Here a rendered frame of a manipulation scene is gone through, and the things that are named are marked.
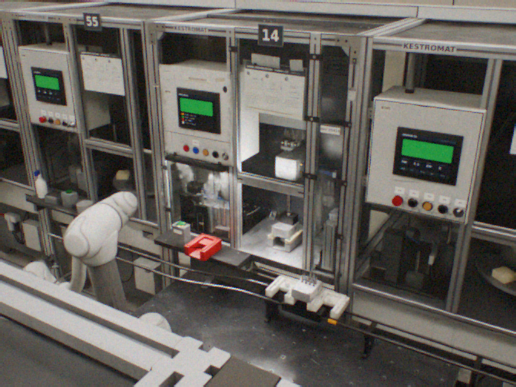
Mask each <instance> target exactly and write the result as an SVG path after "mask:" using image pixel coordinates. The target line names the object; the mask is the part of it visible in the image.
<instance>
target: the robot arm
mask: <svg viewBox="0 0 516 387"><path fill-rule="evenodd" d="M137 206H138V204H137V198H136V197H135V196H134V195H133V194H132V193H130V192H127V191H121V192H118V193H114V194H113V195H111V196H110V197H108V198H106V199H104V200H102V201H100V202H98V203H96V204H95V205H93V206H92V207H89V208H88V209H87V210H86V211H85V212H83V213H82V214H81V215H79V216H78V217H77V218H76V219H75V220H74V221H73V222H72V223H71V225H70V226H69V228H68V229H67V231H65V234H64V239H63V243H64V248H65V249H66V250H67V251H68V252H69V253H70V254H71V255H72V280H71V283H59V282H58V281H57V280H56V279H55V278H54V277H53V276H52V274H51V270H52V269H53V268H54V269H57V270H58V267H59V263H58V261H57V258H54V254H53V253H50V254H49V256H47V255H45V258H43V256H41V257H39V258H37V259H34V260H31V262H30V263H29V264H28V265H27V266H26V267H25V268H24V269H23V270H22V271H24V272H26V273H29V274H31V275H33V276H36V277H38V278H40V279H43V280H45V281H48V282H50V283H53V284H55V285H57V286H60V287H62V288H65V289H68V290H70V291H72V292H75V293H77V294H80V292H81V291H82V290H83V288H84V284H85V279H86V271H87V268H88V272H89V276H90V278H91V284H92V286H93V290H94V294H95V298H96V300H97V302H99V303H102V304H104V305H106V306H109V307H111V308H113V309H116V310H118V311H121V312H123V313H126V314H128V315H130V312H129V309H128V305H127V300H126V297H125V294H124V291H123V288H122V285H121V279H120V276H119V272H118V269H117V263H116V260H115V255H116V252H117V233H118V232H119V231H120V230H121V229H122V228H124V226H125V225H126V224H127V222H128V221H129V219H130V218H132V217H133V216H134V214H135V213H136V211H137ZM53 263H54V264H53ZM139 319H141V320H143V321H145V322H147V323H150V324H153V326H156V327H158V328H160V329H163V330H165V331H168V332H171V330H170V327H169V323H168V322H167V320H166V319H165V318H164V317H163V316H162V315H160V314H158V313H146V314H144V315H143V316H141V317H140V318H139Z"/></svg>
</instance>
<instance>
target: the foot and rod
mask: <svg viewBox="0 0 516 387"><path fill-rule="evenodd" d="M290 201H291V195H289V194H287V203H286V211H283V212H282V213H281V214H280V215H279V223H284V224H287V225H290V226H293V225H294V224H295V223H297V222H299V214H297V213H291V212H290Z"/></svg>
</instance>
